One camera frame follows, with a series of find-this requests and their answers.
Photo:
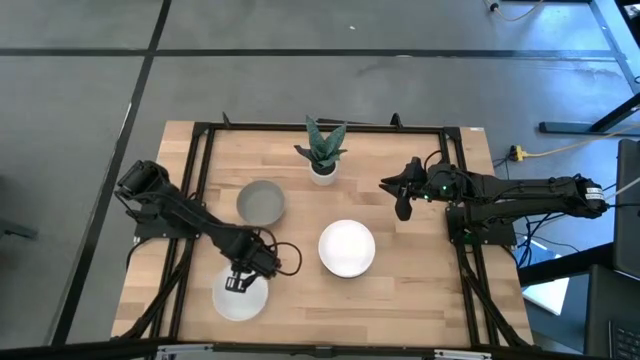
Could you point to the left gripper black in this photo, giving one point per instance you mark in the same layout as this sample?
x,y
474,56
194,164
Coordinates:
x,y
255,257

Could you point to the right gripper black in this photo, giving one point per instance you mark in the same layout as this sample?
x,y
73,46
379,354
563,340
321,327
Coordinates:
x,y
440,182

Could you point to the translucent white plate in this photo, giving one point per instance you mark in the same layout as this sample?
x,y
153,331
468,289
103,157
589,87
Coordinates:
x,y
235,307

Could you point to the grey bowl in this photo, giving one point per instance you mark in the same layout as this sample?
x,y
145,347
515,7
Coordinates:
x,y
260,203

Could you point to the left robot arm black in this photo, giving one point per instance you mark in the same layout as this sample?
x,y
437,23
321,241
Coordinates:
x,y
175,210

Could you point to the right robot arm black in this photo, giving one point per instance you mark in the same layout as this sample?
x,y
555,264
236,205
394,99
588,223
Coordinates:
x,y
525,192

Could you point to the white bowl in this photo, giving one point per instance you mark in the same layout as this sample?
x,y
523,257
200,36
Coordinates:
x,y
346,248

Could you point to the white round plant pot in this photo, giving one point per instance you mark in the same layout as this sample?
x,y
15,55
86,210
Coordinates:
x,y
324,177

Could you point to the green snake plant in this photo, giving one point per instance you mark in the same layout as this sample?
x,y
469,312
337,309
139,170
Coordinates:
x,y
322,145

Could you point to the yellow power strip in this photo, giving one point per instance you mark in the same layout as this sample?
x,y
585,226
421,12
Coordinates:
x,y
518,153

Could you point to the white paper sheet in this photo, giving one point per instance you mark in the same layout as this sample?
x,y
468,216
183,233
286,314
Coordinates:
x,y
547,295

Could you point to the black desk foot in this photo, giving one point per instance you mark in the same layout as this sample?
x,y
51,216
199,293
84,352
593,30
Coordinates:
x,y
575,128

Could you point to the black monitor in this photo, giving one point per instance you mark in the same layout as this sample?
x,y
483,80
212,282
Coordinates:
x,y
629,210

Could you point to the black laptop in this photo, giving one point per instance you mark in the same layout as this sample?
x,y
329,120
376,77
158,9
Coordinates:
x,y
612,320

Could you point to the black frame clamp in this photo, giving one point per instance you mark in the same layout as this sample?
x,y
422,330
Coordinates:
x,y
396,120

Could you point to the silver mount bracket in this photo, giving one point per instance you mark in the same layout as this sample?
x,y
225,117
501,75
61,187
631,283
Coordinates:
x,y
462,354
185,350

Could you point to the black aluminium table frame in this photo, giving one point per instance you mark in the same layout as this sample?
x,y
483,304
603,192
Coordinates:
x,y
330,127

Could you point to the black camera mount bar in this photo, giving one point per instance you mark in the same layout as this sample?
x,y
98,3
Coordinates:
x,y
320,352

